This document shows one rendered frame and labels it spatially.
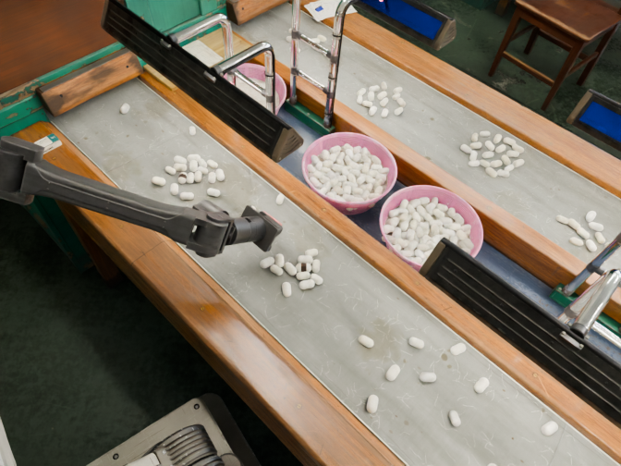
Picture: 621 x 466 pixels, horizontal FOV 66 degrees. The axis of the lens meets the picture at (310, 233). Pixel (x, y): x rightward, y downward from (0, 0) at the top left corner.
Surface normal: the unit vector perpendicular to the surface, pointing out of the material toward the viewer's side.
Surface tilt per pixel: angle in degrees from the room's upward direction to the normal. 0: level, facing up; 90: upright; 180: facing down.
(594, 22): 5
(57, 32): 90
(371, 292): 0
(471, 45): 0
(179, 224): 54
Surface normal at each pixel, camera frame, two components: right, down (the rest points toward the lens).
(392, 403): 0.06, -0.57
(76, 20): 0.72, 0.59
